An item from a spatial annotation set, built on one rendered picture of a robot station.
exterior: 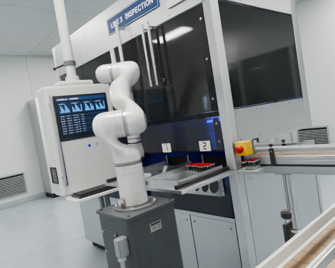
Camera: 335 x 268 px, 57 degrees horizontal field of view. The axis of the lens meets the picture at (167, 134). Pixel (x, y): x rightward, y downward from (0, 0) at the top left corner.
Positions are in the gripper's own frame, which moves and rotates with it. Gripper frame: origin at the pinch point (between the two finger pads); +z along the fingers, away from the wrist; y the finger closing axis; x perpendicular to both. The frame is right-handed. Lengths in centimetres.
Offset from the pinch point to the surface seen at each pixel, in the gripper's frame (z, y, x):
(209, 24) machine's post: -73, -19, 57
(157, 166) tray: 4.4, -20.5, -6.1
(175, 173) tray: 5.0, -5.5, 28.0
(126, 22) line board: -99, -18, -14
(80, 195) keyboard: 12.2, 31.3, -21.8
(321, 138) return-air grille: 46, -480, -82
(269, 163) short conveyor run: 4, -32, 74
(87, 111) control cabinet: -41, 8, -41
